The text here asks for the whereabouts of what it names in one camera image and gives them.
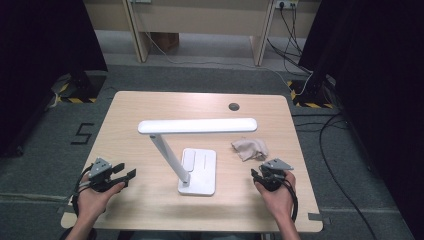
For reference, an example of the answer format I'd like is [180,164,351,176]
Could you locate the grey tape strip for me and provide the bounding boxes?
[56,204,76,215]
[308,212,332,225]

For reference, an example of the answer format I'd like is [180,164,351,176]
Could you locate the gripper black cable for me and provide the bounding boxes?
[283,179,300,223]
[70,164,94,218]

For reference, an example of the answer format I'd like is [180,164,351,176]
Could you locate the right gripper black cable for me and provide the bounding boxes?
[283,179,300,223]

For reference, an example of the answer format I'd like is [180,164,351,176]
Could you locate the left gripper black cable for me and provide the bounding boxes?
[70,164,94,218]

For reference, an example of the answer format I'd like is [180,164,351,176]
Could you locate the person's left hand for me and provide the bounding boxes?
[75,175,126,228]

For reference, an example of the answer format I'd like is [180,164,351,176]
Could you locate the striped stand base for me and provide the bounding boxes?
[287,78,336,109]
[49,73,107,104]

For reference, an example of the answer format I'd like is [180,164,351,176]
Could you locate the white power strip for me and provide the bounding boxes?
[275,0,299,9]

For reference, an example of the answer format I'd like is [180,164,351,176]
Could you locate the white desk lamp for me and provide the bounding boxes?
[137,117,258,197]

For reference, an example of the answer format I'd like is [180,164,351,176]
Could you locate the brown cardboard box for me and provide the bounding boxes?
[150,32,180,53]

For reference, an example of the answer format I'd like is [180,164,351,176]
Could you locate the black curtain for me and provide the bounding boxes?
[298,0,424,240]
[0,0,108,158]

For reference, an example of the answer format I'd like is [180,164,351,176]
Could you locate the long black floor cable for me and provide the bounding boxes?
[291,113,379,240]

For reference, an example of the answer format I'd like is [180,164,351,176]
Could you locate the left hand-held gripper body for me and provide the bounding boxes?
[87,157,116,193]

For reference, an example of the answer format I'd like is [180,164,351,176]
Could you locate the beige cloth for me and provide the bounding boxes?
[230,137,270,162]

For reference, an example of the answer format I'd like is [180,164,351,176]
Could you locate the person's right hand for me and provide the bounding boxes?
[254,170,298,221]

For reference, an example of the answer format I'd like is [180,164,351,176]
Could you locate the white floor cable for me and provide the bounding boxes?
[143,31,314,98]

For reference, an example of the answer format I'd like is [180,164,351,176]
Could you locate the bundle of black cables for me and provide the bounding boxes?
[266,6,313,75]

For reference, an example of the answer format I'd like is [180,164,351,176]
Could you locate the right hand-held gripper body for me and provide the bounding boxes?
[259,158,295,193]

